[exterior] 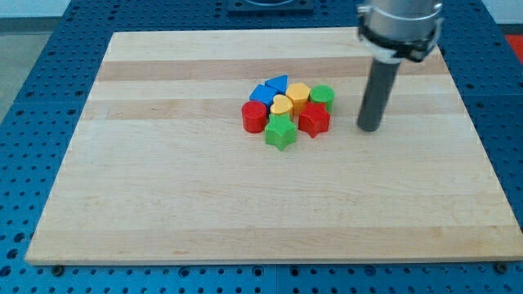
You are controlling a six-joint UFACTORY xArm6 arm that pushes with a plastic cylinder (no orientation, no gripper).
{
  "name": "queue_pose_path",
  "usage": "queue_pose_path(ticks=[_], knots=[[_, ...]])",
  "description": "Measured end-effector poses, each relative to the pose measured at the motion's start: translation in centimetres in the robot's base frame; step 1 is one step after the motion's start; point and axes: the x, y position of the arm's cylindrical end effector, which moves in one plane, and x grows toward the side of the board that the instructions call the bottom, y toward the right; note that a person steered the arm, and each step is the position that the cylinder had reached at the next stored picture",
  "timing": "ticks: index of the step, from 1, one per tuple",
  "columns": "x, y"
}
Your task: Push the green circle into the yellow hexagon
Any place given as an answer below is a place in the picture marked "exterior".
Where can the yellow heart block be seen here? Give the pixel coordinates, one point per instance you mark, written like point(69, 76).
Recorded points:
point(281, 105)

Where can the yellow hexagon block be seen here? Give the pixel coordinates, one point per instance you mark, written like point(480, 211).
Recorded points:
point(298, 93)

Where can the green cylinder block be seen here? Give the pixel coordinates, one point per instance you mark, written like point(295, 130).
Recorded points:
point(323, 94)

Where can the red cylinder block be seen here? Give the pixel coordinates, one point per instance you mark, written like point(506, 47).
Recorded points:
point(254, 116)

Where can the blue triangle block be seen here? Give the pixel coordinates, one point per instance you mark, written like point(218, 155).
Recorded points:
point(279, 83)

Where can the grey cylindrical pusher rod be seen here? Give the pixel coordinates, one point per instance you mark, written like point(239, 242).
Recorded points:
point(377, 92)

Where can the blue cube block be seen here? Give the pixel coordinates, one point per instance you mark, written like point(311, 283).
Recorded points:
point(263, 94)

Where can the red star block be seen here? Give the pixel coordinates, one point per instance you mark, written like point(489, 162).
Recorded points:
point(314, 119)

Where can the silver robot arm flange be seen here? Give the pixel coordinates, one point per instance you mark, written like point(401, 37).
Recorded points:
point(396, 30)

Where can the green star block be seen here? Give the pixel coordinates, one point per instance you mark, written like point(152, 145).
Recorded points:
point(280, 131)

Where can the wooden board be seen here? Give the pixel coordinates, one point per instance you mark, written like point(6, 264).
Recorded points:
point(159, 170)

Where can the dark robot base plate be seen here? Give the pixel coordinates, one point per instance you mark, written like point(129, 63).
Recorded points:
point(268, 6)

